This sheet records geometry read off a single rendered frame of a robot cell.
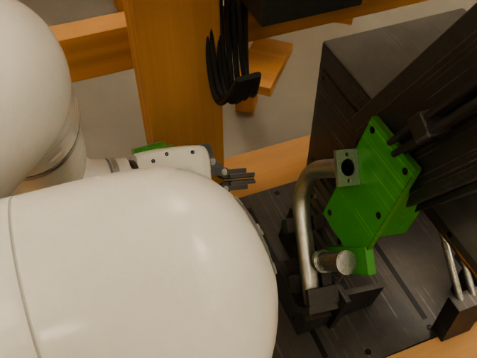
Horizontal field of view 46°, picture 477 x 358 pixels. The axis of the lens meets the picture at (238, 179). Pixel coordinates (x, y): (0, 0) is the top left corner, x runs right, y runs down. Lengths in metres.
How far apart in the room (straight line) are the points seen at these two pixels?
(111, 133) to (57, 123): 2.36
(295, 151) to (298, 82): 1.63
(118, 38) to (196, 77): 0.15
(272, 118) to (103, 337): 2.52
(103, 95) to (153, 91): 1.93
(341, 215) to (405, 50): 0.32
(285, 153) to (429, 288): 0.45
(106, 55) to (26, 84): 0.73
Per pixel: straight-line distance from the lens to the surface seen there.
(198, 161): 0.74
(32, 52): 0.32
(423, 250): 1.17
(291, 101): 2.81
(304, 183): 0.94
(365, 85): 0.94
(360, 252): 0.89
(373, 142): 0.84
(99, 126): 2.75
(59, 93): 0.33
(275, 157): 1.30
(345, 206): 0.91
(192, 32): 0.94
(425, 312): 1.10
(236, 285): 0.23
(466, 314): 1.02
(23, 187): 0.48
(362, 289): 1.01
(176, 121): 1.05
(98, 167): 0.70
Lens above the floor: 1.82
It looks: 48 degrees down
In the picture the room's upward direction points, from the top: straight up
